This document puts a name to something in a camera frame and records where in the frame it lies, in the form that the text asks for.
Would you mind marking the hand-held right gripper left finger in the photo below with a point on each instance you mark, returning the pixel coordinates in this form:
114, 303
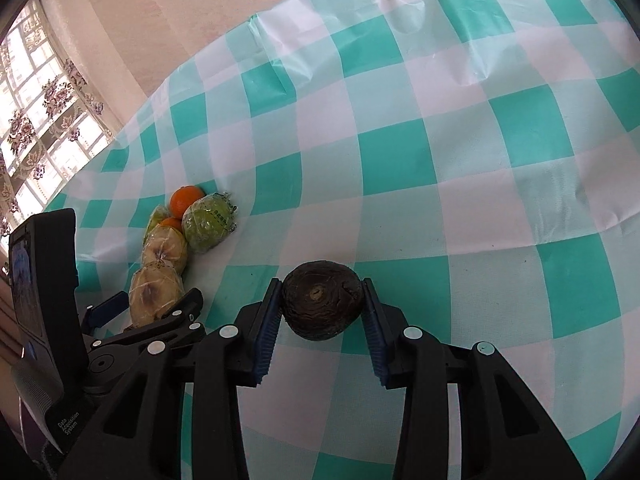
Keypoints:
266, 332

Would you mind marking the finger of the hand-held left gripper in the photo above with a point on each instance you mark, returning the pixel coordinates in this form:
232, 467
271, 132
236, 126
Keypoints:
182, 310
107, 307

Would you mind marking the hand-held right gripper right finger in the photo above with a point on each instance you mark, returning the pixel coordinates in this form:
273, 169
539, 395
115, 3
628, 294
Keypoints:
374, 332

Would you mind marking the dark brown avocado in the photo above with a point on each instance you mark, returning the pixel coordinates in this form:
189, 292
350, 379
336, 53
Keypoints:
320, 302

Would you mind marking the plastic-wrapped green apple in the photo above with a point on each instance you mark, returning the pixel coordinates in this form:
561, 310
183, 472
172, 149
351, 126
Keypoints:
156, 217
207, 222

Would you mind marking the orange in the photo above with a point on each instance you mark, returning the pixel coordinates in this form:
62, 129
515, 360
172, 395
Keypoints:
171, 222
186, 200

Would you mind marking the sheer floral lace curtain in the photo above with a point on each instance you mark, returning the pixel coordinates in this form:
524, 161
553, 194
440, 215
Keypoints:
50, 95

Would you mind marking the green white checked tablecloth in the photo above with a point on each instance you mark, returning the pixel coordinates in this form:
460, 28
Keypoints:
450, 110

